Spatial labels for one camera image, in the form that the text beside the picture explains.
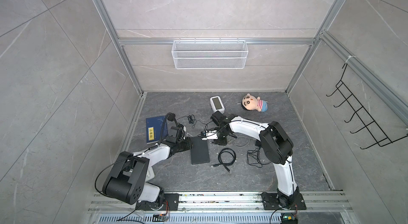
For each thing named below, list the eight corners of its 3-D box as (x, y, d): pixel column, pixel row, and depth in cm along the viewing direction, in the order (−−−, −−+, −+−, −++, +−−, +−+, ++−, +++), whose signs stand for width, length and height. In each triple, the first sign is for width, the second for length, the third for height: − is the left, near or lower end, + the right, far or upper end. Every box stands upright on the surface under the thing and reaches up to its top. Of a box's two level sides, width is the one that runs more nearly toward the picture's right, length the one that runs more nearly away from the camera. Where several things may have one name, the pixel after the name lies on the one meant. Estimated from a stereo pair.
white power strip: (146, 181, 81) (145, 180, 80) (149, 167, 86) (148, 166, 84) (153, 181, 81) (152, 180, 80) (156, 167, 86) (155, 166, 84)
